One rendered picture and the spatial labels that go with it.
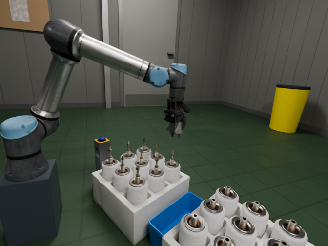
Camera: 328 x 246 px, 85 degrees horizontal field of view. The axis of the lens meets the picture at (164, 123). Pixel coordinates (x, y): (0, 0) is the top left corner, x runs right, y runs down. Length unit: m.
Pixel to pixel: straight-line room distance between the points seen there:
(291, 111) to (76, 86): 3.31
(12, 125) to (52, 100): 0.18
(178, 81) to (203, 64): 3.35
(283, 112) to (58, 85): 2.61
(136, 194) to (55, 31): 0.69
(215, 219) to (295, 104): 2.30
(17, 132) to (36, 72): 2.75
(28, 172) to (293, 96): 2.74
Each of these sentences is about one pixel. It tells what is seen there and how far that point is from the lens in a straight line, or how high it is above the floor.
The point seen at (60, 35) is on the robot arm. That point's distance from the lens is 0.75.
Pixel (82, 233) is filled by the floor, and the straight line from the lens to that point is 1.05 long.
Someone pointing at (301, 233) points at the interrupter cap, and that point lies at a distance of 0.83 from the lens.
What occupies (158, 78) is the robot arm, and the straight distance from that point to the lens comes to 0.67.
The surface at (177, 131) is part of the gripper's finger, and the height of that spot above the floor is 0.46.
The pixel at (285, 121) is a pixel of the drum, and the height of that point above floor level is 0.16.
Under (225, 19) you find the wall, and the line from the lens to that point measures 4.53.
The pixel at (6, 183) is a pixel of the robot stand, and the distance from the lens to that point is 0.94.
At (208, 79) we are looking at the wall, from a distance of 4.26.
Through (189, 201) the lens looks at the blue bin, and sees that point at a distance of 1.08.
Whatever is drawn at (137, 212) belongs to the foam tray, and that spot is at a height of 0.17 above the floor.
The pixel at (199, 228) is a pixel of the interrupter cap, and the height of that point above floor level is 0.25.
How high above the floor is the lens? 0.75
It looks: 17 degrees down
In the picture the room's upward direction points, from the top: 3 degrees clockwise
